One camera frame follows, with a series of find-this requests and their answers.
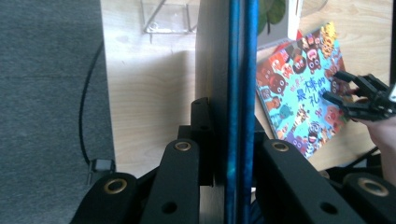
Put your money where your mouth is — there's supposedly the white caterpillar picture book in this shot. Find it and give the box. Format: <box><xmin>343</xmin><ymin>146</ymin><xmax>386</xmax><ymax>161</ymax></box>
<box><xmin>257</xmin><ymin>0</ymin><xmax>304</xmax><ymax>50</ymax></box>

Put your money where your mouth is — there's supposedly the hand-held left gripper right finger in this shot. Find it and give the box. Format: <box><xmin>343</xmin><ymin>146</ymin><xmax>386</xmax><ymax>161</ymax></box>
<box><xmin>252</xmin><ymin>117</ymin><xmax>266</xmax><ymax>143</ymax></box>

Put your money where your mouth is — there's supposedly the light blue animal picture book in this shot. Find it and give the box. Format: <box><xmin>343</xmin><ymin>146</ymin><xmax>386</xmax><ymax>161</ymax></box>
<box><xmin>255</xmin><ymin>21</ymin><xmax>354</xmax><ymax>160</ymax></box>

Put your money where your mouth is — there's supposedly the dark blue picture book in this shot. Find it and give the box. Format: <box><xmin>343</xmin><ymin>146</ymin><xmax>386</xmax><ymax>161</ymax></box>
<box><xmin>195</xmin><ymin>0</ymin><xmax>260</xmax><ymax>224</ymax></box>

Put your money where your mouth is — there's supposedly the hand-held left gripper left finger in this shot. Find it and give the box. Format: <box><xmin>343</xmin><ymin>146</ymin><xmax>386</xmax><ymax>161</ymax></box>
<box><xmin>177</xmin><ymin>96</ymin><xmax>217</xmax><ymax>188</ymax></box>

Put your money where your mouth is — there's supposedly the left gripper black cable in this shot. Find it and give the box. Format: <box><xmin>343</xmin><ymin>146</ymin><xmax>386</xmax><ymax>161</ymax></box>
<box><xmin>78</xmin><ymin>40</ymin><xmax>117</xmax><ymax>185</ymax></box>

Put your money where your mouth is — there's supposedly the clear acrylic book rack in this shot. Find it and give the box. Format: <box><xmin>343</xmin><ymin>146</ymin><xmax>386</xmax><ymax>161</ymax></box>
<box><xmin>139</xmin><ymin>0</ymin><xmax>330</xmax><ymax>50</ymax></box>

